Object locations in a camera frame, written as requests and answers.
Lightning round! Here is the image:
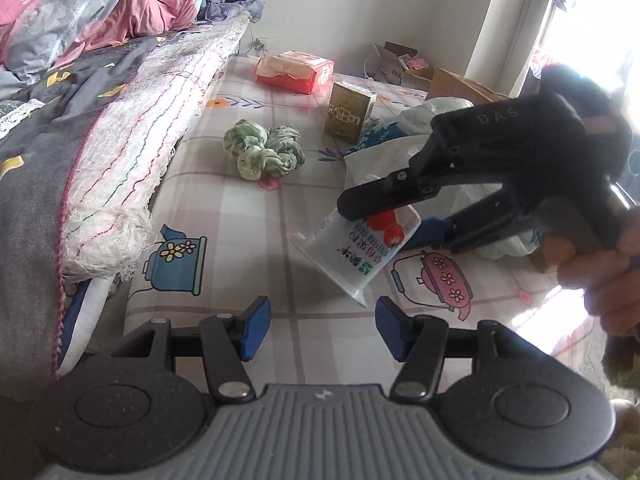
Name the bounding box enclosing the person's right hand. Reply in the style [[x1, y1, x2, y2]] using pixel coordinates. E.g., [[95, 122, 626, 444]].
[[542, 207, 640, 336]]

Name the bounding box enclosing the white teal plastic bag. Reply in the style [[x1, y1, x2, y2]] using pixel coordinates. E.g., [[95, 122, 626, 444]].
[[344, 97, 544, 262]]

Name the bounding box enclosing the printed plaid tablecloth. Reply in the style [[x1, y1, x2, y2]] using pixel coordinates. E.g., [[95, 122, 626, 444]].
[[125, 55, 640, 401]]

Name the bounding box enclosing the large brown cardboard box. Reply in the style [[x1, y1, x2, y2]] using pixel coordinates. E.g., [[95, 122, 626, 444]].
[[427, 67, 512, 107]]

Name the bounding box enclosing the red wet wipes pack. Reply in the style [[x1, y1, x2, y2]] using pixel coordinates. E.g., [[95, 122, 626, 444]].
[[255, 51, 336, 95]]

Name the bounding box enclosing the small open cardboard box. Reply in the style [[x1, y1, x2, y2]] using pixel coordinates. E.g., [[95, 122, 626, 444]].
[[369, 42, 434, 92]]

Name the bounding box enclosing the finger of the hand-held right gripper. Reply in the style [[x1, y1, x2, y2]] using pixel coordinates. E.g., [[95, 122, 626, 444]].
[[336, 167, 461, 223], [415, 190, 532, 257]]

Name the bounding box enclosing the pink grey quilt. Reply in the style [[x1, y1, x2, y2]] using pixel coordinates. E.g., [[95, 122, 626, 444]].
[[0, 0, 202, 82]]

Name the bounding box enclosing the grey flowered bed sheet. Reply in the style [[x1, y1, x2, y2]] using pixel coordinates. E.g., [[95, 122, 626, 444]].
[[0, 35, 167, 402]]

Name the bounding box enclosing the white woven blanket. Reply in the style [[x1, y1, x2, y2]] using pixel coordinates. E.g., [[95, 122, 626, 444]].
[[57, 12, 252, 287]]

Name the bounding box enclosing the white strawberry print pouch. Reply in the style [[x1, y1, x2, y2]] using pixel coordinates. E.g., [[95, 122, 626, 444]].
[[288, 205, 422, 309]]

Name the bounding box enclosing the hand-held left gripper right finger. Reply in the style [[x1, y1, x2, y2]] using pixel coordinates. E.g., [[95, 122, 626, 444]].
[[375, 296, 533, 402]]

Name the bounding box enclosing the green white scrunchie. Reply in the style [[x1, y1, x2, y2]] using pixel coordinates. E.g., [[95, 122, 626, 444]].
[[222, 119, 304, 182]]

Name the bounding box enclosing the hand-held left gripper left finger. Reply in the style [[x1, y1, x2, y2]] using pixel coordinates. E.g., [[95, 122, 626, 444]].
[[107, 296, 273, 403]]

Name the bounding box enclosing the blue grey clothes pile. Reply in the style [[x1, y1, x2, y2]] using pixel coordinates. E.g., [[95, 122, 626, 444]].
[[199, 0, 264, 24]]

